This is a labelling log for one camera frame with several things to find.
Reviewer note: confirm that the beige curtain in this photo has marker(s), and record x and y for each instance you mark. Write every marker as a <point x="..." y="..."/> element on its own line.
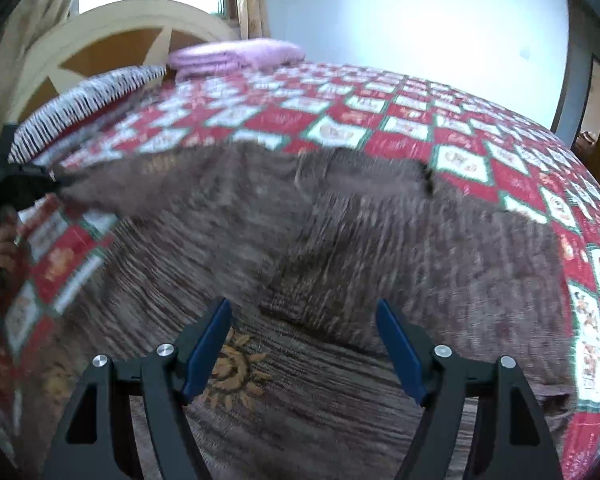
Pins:
<point x="252" y="0"/>
<point x="25" y="40"/>

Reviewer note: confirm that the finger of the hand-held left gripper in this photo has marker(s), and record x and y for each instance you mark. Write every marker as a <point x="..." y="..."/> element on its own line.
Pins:
<point x="37" y="180"/>

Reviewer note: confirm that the folded pink blanket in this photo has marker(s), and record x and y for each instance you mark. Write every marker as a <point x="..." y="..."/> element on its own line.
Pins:
<point x="235" y="55"/>

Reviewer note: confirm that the brown striped pillow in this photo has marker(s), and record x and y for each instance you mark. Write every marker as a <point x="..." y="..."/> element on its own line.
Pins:
<point x="330" y="240"/>

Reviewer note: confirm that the red printed bed blanket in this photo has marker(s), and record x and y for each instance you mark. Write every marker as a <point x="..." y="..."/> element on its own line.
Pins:
<point x="330" y="110"/>

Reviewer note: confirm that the wooden headboard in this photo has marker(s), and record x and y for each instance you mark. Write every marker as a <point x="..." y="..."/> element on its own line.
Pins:
<point x="130" y="17"/>

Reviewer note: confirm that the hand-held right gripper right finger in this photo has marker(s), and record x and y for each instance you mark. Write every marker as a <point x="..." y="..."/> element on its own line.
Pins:
<point x="400" y="350"/>

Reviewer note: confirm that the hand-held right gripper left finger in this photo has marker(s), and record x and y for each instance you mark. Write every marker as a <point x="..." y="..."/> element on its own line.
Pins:
<point x="207" y="355"/>

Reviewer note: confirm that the brown door frame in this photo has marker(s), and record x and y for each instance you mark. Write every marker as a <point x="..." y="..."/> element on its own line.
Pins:
<point x="577" y="65"/>

